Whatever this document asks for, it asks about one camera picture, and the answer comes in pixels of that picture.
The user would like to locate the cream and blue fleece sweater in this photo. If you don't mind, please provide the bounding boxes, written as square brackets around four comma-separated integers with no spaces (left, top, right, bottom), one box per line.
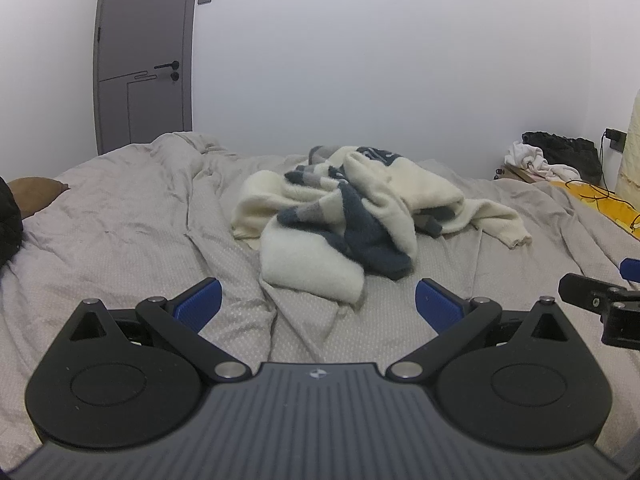
[231,145,532,304]

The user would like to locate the grey bedroom door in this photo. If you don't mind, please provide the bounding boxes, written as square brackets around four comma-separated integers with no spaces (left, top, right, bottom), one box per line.
[93,0,195,154]

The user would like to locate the yellow cloth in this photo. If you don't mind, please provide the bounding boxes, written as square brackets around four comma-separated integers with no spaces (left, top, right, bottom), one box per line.
[552,180,640,238]

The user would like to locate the cream quilted headboard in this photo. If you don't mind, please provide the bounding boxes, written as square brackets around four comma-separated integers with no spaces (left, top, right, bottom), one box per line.
[615,92,640,210]

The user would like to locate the grey bed duvet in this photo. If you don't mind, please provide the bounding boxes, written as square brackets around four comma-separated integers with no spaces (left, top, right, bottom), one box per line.
[1,133,639,469]

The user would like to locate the cardboard box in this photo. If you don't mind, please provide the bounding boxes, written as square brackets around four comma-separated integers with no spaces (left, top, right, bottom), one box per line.
[494,164,544,184]

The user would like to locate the white crumpled cloth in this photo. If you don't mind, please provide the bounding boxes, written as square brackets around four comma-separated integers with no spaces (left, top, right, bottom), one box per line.
[503,141,582,182]

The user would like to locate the black garment at left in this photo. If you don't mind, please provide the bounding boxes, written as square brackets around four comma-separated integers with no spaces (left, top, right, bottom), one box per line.
[0,179,24,266]

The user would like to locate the brown pillow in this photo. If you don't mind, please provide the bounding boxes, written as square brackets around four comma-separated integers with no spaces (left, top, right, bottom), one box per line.
[8,177,70,219]

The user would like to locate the black cable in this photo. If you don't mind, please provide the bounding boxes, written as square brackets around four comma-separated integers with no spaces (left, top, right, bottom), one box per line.
[564,179,640,233]

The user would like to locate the black wall charger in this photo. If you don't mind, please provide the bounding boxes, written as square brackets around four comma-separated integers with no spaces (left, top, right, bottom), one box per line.
[603,128,627,153]

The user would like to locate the black door handle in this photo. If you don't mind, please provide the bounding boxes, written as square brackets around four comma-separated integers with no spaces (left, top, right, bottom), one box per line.
[154,60,180,70]

